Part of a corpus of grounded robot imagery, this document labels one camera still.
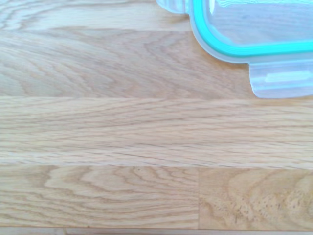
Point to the clear lid with teal seal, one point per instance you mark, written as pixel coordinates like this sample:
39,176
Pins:
256,52

